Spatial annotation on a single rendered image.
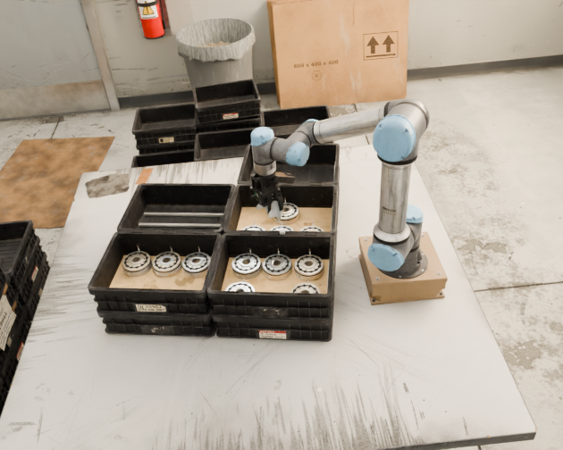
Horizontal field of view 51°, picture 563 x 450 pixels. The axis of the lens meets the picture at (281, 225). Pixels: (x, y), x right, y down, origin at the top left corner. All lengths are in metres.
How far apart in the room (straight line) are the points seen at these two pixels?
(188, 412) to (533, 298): 1.97
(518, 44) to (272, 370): 4.03
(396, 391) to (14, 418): 1.18
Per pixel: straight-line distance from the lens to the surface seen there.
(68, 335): 2.24
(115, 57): 4.99
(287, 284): 2.02
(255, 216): 2.31
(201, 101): 3.92
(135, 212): 2.37
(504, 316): 3.14
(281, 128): 3.55
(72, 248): 2.59
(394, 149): 1.66
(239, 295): 1.87
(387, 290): 2.09
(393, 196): 1.77
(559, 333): 3.14
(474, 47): 5.26
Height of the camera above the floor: 2.26
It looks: 39 degrees down
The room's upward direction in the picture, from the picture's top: 5 degrees counter-clockwise
